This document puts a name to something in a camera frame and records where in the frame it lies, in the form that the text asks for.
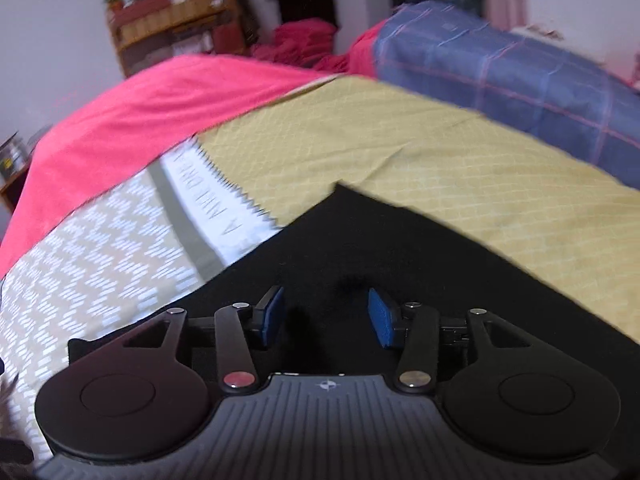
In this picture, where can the wooden side table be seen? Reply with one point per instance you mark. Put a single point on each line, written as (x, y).
(12, 187)

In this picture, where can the red crumpled cloth pile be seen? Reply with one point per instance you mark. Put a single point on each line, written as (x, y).
(300, 40)

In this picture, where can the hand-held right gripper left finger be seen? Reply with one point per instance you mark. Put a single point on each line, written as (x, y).
(270, 318)

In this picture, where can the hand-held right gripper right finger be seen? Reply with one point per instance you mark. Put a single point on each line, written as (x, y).
(382, 318)

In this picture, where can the yellow patterned bedsheet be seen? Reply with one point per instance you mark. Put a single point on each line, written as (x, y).
(400, 160)

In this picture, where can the clear container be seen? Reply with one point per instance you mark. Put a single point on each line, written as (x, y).
(11, 152)

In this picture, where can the black pants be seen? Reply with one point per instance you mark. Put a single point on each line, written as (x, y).
(350, 240)

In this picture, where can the blue plaid blanket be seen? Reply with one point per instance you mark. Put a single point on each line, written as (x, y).
(500, 75)

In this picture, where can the pink blanket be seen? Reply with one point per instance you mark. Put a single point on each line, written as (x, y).
(150, 105)

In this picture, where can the wooden shelf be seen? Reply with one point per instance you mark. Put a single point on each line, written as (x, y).
(165, 25)

